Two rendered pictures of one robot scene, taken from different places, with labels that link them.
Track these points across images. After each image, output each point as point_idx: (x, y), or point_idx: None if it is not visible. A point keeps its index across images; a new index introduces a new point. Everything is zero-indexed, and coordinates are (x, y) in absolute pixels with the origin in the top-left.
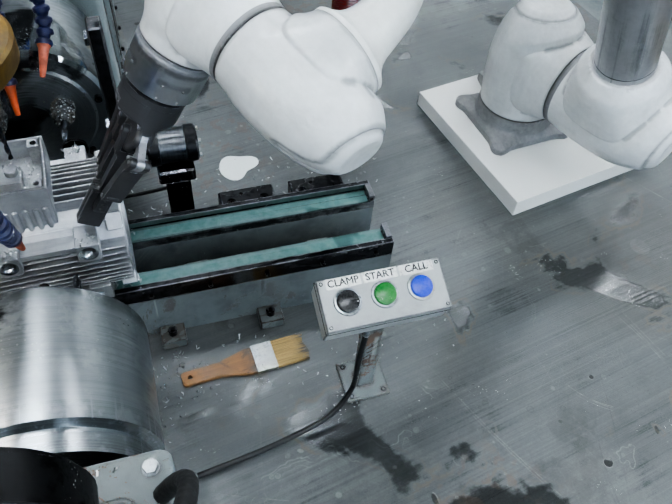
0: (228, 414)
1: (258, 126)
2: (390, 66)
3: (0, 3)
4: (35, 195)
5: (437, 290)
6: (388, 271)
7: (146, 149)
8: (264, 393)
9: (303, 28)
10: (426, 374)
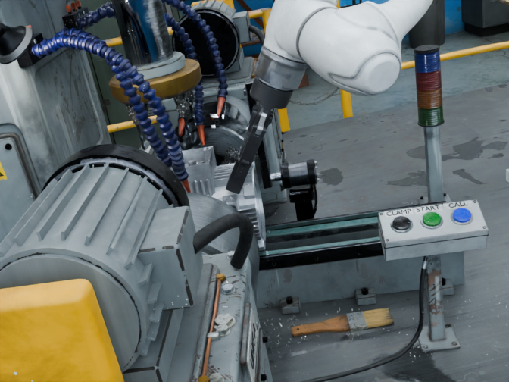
0: (323, 353)
1: (320, 68)
2: (485, 161)
3: (201, 80)
4: (202, 169)
5: (476, 219)
6: (435, 207)
7: (265, 122)
8: (353, 342)
9: (347, 9)
10: (495, 338)
